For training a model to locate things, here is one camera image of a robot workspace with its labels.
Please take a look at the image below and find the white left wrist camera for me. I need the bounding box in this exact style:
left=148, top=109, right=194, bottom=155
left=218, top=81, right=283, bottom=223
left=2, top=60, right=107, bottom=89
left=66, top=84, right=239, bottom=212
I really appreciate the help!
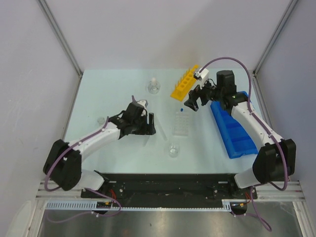
left=137, top=100, right=148, bottom=117

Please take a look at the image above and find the clear plastic well plate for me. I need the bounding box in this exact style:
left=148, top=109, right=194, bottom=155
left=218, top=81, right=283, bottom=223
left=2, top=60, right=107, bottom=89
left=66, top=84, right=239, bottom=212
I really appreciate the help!
left=172, top=111, right=190, bottom=137

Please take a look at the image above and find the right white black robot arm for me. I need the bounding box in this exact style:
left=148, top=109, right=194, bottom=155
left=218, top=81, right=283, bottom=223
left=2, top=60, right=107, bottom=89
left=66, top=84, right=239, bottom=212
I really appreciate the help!
left=184, top=69, right=296, bottom=198

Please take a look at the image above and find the yellow test tube rack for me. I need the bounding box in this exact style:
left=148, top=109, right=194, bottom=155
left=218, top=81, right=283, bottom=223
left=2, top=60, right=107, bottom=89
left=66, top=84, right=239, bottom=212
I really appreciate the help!
left=170, top=65, right=199, bottom=102

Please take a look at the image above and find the blue plastic tray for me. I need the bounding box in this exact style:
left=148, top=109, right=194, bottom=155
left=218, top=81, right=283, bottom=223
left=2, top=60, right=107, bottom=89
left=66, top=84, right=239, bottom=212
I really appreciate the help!
left=210, top=101, right=258, bottom=159

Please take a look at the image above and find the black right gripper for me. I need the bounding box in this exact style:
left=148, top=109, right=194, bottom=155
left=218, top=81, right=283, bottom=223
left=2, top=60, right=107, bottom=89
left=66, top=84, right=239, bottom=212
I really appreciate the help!
left=184, top=76, right=223, bottom=112

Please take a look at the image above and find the glass flask with stopper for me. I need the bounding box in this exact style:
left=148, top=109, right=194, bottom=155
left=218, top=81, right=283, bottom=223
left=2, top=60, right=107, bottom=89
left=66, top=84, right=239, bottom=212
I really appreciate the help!
left=147, top=78, right=160, bottom=94

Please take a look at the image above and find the small glass jar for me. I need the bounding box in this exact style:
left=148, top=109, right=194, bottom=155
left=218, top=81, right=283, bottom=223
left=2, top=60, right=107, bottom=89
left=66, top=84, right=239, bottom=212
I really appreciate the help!
left=97, top=117, right=106, bottom=126

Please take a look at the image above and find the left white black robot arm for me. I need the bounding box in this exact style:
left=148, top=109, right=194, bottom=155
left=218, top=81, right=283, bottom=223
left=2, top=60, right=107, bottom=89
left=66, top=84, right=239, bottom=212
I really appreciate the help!
left=43, top=100, right=156, bottom=198

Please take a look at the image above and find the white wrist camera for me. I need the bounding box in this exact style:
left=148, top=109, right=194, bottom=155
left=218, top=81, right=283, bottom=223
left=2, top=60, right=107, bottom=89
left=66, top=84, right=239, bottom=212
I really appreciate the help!
left=137, top=100, right=148, bottom=117
left=194, top=68, right=209, bottom=89

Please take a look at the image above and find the small clear glass beaker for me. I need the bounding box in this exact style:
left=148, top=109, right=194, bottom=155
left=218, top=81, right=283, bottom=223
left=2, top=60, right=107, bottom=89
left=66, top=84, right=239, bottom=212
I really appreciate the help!
left=168, top=141, right=180, bottom=158

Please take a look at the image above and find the white slotted cable duct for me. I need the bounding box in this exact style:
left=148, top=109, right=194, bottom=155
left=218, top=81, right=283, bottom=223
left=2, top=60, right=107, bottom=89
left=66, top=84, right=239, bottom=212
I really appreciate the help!
left=45, top=200, right=247, bottom=212

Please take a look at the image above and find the thin clear test tube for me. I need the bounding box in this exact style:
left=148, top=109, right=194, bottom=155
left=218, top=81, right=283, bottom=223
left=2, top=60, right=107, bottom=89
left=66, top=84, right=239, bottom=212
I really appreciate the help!
left=143, top=135, right=150, bottom=147

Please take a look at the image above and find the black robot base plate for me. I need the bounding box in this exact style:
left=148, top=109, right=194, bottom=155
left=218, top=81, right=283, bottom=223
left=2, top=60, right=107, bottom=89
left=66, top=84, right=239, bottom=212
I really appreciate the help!
left=98, top=173, right=257, bottom=207

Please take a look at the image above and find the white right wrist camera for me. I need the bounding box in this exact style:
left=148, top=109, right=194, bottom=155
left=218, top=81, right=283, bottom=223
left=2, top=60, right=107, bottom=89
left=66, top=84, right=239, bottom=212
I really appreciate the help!
left=194, top=68, right=209, bottom=89

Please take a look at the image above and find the large clear test tube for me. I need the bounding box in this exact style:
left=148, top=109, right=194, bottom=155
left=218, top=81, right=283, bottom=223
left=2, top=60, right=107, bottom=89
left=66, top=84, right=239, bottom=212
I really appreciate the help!
left=156, top=123, right=167, bottom=141

